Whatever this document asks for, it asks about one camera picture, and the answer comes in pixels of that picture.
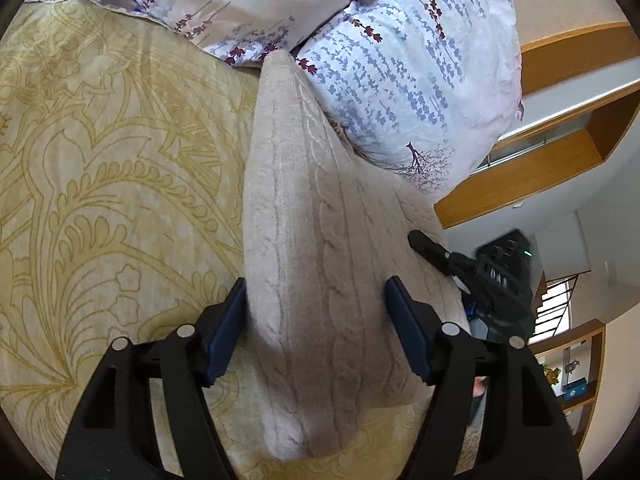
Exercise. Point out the yellow patterned bed sheet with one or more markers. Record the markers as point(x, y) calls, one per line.
point(110, 200)

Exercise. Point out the blue box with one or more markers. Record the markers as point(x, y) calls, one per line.
point(576, 388)

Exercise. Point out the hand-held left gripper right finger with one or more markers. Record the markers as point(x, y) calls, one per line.
point(407, 332)

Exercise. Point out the blue leaf print pillow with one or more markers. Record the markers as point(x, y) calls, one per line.
point(415, 80)

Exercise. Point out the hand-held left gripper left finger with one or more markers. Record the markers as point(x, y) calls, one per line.
point(227, 332)

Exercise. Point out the wooden shelf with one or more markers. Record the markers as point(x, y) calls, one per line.
point(575, 410)

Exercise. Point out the stair railing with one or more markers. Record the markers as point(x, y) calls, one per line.
point(555, 305)

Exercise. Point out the wooden headboard with glass panels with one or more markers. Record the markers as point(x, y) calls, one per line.
point(550, 160)

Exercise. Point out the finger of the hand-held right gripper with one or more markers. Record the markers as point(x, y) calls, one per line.
point(435, 252)

